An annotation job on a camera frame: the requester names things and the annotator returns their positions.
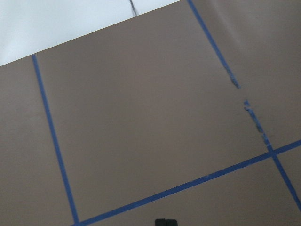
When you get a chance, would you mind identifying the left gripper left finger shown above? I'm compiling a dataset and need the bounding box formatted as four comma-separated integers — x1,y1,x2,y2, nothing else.
155,218,166,226

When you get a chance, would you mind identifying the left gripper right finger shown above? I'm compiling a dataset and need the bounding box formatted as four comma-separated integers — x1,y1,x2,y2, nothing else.
166,219,176,226

